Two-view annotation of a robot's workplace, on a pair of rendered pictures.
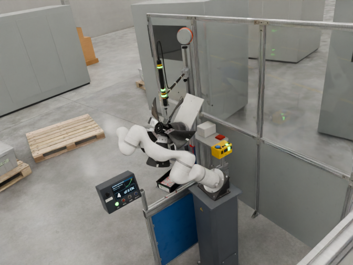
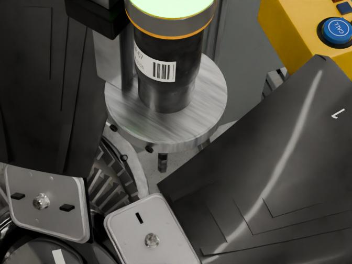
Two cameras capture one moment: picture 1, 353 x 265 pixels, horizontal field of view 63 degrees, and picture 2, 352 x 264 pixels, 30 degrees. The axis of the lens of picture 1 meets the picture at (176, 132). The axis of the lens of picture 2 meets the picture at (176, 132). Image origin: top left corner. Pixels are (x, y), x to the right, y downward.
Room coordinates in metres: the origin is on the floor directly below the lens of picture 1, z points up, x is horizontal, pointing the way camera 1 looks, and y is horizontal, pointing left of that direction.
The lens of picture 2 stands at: (2.24, 0.27, 1.77)
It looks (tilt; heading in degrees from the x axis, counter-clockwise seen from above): 59 degrees down; 277
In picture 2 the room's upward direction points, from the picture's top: 4 degrees clockwise
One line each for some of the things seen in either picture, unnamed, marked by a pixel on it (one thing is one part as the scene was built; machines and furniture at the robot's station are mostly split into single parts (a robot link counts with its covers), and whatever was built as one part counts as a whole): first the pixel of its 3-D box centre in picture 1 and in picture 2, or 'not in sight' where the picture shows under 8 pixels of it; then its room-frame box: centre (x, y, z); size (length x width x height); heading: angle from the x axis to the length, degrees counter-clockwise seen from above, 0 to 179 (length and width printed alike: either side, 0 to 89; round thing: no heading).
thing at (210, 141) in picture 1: (208, 137); not in sight; (2.67, -0.34, 0.85); 0.36 x 0.24 x 0.03; 33
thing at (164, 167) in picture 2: not in sight; (163, 150); (2.28, 0.06, 1.39); 0.01 x 0.01 x 0.05
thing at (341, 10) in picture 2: not in sight; (344, 8); (2.10, -0.39, 1.08); 0.02 x 0.02 x 0.01; 33
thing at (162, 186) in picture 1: (171, 180); not in sight; (2.02, 0.10, 0.85); 0.22 x 0.17 x 0.07; 138
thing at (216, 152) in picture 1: (221, 150); (313, 32); (2.13, -0.38, 1.02); 0.16 x 0.10 x 0.11; 123
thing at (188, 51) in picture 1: (193, 123); not in sight; (2.94, -0.21, 0.90); 0.08 x 0.06 x 1.80; 68
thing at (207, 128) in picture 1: (205, 128); not in sight; (2.75, -0.32, 0.92); 0.17 x 0.16 x 0.11; 123
